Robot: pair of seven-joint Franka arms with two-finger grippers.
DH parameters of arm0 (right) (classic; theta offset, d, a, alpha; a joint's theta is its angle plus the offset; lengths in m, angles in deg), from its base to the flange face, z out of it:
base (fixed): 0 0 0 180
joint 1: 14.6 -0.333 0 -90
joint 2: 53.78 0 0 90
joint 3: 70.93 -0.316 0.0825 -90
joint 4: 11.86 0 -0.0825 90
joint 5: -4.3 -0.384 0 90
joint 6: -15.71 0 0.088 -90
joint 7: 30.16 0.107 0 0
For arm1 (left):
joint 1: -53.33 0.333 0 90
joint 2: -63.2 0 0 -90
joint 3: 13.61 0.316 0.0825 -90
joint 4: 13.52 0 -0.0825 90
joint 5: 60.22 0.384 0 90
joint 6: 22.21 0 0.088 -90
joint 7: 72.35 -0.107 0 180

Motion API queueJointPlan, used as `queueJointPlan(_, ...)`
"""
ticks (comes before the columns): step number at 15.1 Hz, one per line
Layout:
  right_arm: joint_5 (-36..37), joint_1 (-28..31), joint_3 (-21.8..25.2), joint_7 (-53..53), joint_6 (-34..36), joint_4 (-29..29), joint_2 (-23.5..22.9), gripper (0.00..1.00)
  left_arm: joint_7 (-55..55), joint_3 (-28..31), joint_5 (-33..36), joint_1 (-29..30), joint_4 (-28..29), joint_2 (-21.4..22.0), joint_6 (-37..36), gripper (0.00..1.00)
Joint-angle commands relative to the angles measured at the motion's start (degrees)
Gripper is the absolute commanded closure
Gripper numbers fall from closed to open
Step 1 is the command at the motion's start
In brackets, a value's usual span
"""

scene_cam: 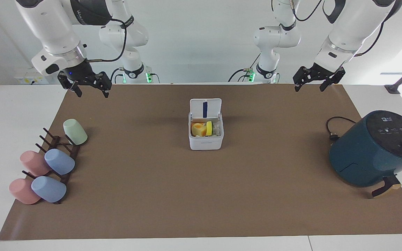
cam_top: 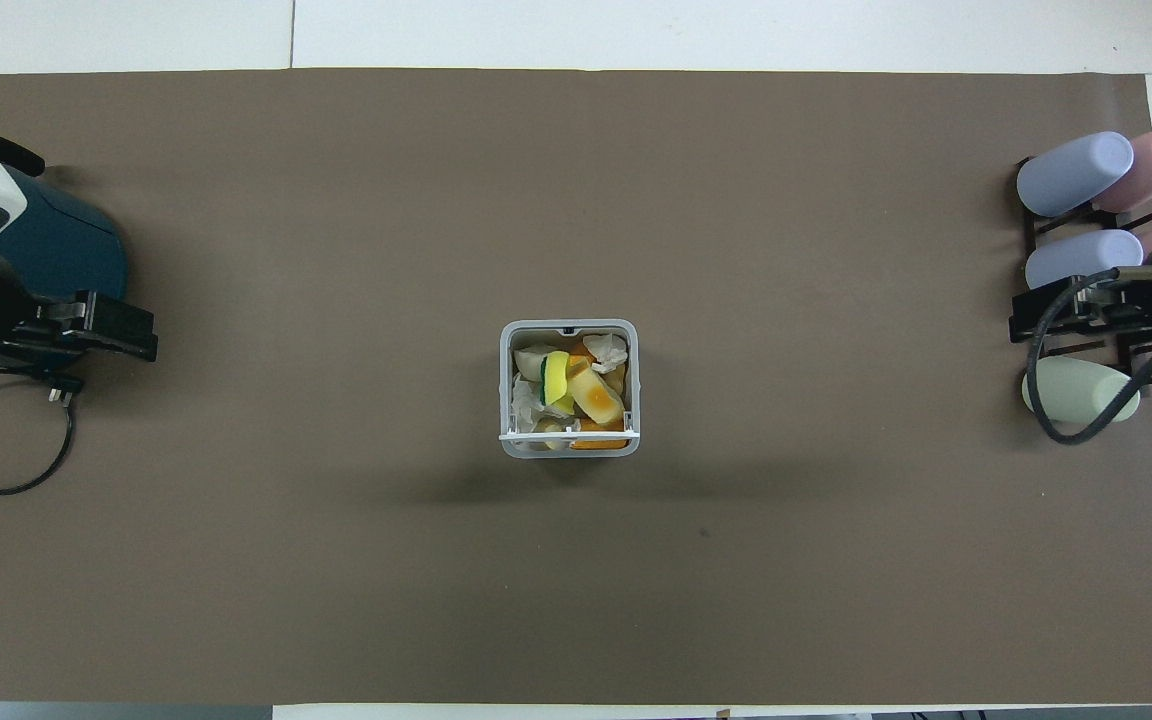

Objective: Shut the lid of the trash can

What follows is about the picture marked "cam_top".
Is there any orange peel piece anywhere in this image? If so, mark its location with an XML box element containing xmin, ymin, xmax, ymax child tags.
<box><xmin>570</xmin><ymin>418</ymin><xmax>629</xmax><ymax>452</ymax></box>

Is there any pale green cup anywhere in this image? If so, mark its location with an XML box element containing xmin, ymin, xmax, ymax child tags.
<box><xmin>1021</xmin><ymin>356</ymin><xmax>1142</xmax><ymax>424</ymax></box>

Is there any grey trash can with lid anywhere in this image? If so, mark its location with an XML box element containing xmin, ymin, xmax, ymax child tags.
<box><xmin>498</xmin><ymin>318</ymin><xmax>642</xmax><ymax>460</ymax></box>

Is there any black cup rack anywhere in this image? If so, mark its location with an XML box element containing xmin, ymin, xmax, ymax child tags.
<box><xmin>1008</xmin><ymin>155</ymin><xmax>1152</xmax><ymax>403</ymax></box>

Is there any black cable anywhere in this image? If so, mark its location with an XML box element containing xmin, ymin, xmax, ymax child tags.
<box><xmin>1024</xmin><ymin>262</ymin><xmax>1152</xmax><ymax>477</ymax></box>
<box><xmin>0</xmin><ymin>366</ymin><xmax>87</xmax><ymax>497</ymax></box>

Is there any yellow green sponge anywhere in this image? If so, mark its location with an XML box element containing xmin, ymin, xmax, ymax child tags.
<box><xmin>538</xmin><ymin>350</ymin><xmax>572</xmax><ymax>407</ymax></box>

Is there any lilac cup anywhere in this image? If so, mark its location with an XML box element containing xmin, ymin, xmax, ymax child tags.
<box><xmin>1024</xmin><ymin>229</ymin><xmax>1145</xmax><ymax>292</ymax></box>
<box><xmin>1015</xmin><ymin>131</ymin><xmax>1136</xmax><ymax>218</ymax></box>

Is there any crumpled white paper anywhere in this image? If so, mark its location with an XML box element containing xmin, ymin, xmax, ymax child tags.
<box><xmin>582</xmin><ymin>333</ymin><xmax>630</xmax><ymax>374</ymax></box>
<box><xmin>512</xmin><ymin>374</ymin><xmax>549</xmax><ymax>434</ymax></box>

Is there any white orange bread piece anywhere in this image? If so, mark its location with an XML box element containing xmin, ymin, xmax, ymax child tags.
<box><xmin>565</xmin><ymin>364</ymin><xmax>626</xmax><ymax>427</ymax></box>

